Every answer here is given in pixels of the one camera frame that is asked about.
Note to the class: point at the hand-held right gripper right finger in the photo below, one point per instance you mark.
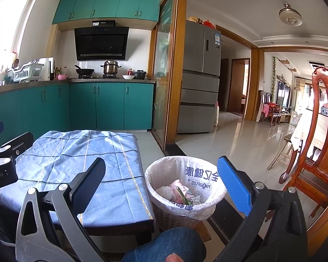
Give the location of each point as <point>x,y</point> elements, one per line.
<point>235,185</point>

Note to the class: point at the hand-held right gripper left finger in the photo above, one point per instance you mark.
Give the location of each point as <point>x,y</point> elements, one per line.
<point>87,185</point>

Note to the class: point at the white woven waste basket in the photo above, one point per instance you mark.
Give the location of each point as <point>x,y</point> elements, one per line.
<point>169,218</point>

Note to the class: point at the wastebasket with white bag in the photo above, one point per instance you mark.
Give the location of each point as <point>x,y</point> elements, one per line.
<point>164,166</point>

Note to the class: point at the person's right hand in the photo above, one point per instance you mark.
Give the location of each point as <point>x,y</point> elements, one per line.
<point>175,258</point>

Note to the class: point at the table with blue cloth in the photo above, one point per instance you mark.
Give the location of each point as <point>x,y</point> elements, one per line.
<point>84,147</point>

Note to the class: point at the green and white packet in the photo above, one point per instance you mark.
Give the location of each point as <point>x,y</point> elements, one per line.
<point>193,198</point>

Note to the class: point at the dark low table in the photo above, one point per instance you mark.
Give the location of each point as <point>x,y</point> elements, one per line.
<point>112,230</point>

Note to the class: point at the pink snack packet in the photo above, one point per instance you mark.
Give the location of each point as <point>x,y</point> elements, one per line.
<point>177,187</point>

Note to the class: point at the light wooden stool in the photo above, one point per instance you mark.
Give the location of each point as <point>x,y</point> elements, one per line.
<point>283,152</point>

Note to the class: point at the white dish rack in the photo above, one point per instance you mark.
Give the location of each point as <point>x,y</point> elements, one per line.
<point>27,72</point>

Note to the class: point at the white covered item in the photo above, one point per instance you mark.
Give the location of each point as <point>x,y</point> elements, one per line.
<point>216,114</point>

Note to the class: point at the pink bowl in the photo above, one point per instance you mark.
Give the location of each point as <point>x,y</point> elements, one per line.
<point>62,77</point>

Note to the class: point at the white kitchen appliance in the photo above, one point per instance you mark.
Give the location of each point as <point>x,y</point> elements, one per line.
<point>45,68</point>

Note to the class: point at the wooden chairs with pink cloth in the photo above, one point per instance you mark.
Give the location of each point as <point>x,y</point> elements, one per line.
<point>270,112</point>

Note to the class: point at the teal lower cabinets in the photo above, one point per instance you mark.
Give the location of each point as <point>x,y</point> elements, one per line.
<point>109,103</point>

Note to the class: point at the teal cabinets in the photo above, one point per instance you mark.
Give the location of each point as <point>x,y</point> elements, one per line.
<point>109,103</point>
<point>106,4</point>

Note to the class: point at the dining table with cloth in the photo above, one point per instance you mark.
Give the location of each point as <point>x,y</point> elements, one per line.
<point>303,131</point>

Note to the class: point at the person's leg in jeans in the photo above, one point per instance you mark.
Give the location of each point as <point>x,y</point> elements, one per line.
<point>166,243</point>

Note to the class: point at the black wok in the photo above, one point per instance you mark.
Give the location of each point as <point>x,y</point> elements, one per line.
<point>85,71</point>

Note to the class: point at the brown wooden door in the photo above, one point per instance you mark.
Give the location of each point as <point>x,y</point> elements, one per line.
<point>235,87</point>

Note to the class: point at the gas stove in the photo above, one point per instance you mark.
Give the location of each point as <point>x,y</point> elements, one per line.
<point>98,77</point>

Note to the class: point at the black television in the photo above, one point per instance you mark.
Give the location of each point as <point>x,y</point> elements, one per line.
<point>284,94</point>

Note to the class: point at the grey multi-door refrigerator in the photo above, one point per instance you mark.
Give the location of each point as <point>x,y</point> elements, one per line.
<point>199,87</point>

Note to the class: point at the kitchen window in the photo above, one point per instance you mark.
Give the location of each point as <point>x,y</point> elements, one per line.
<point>8,19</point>

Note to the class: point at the green leaf garland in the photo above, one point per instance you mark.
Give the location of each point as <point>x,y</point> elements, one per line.
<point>274,79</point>

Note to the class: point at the white bowl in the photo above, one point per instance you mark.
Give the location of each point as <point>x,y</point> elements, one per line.
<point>128,77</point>

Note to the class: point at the blue patterned vase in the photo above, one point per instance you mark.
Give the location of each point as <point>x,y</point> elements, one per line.
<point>324,110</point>

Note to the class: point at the steel stock pot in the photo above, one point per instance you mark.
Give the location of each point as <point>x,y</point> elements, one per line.
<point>110,68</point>

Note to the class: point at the beige curtain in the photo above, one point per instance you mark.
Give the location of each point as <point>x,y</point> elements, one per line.
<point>299,83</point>

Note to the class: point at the glass sliding door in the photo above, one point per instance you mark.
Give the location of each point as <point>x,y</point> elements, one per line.
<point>164,87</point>

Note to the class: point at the black lidded pot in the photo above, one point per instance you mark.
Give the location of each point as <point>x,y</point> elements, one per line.
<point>140,75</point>

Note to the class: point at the black range hood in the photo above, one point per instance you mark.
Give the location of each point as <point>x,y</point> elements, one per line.
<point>101,43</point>

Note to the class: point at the ceiling air vent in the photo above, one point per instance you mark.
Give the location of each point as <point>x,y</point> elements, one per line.
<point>315,65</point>

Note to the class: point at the red plastic bag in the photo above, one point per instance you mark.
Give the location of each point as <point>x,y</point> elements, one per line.
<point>209,24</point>

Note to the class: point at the teal upper cabinets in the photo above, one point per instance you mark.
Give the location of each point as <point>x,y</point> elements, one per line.
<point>106,4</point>

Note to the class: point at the round ceiling light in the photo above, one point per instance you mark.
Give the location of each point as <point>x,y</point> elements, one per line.
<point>289,16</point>

